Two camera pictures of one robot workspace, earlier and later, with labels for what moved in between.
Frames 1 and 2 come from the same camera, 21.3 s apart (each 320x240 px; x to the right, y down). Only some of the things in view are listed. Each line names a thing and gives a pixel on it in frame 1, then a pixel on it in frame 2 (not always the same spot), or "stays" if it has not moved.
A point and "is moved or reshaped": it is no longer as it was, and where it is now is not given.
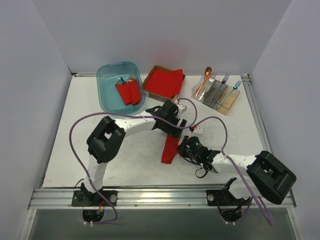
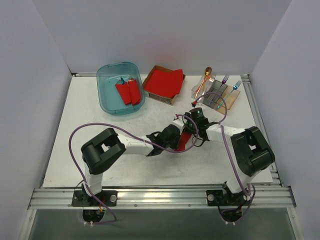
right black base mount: x=223 y=197 stays
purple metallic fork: x=223 y=81 stays
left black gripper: x=176 y=127 to x=178 y=139
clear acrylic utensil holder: x=214 y=94 stays
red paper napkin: x=171 y=149 is moved or reshaped
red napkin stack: x=167 y=83 stays
